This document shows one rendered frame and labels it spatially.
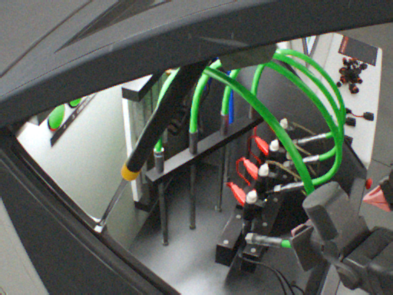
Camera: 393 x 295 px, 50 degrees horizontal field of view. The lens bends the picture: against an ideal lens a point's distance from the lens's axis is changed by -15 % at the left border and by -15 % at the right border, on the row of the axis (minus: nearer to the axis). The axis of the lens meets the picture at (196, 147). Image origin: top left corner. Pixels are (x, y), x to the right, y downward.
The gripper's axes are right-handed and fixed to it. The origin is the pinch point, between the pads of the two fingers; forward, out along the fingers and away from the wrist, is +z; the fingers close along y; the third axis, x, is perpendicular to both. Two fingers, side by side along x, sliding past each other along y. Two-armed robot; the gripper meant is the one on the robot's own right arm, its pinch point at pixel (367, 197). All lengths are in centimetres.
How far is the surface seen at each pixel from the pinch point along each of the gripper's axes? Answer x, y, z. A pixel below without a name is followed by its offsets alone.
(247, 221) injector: 6.7, 5.1, 27.1
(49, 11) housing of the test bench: 22, 62, 18
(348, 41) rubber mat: -94, 12, 42
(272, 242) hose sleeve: 15.8, 5.2, 12.1
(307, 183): 16.2, 15.2, -3.4
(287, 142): 15.3, 22.0, -3.4
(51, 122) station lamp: 34, 44, 18
